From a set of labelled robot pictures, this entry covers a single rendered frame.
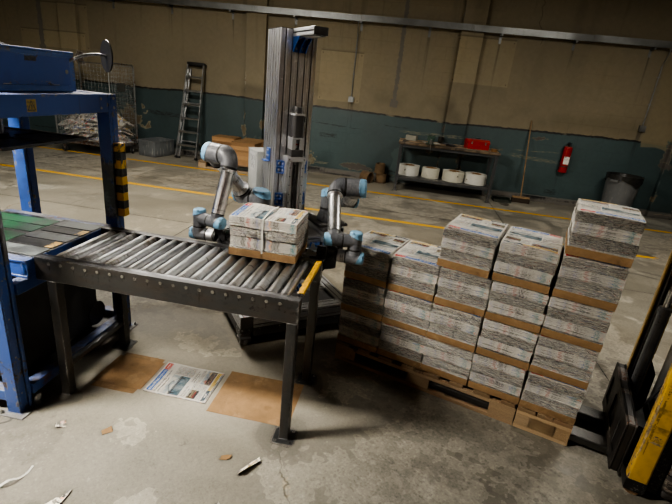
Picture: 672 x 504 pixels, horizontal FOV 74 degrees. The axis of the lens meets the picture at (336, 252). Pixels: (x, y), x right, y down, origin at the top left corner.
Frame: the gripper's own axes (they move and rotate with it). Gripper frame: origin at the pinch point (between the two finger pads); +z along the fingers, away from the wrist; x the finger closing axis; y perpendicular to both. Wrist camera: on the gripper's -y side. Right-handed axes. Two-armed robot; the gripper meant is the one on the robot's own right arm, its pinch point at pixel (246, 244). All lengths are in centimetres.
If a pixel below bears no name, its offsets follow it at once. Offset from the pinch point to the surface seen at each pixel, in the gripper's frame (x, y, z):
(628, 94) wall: 672, 131, 455
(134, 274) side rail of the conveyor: -62, 0, -32
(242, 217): -22.6, 23.4, 5.3
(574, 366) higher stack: -22, -31, 188
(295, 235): -22.6, 17.9, 34.6
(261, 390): -28, -79, 22
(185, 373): -27, -79, -26
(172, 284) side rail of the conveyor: -63, -1, -13
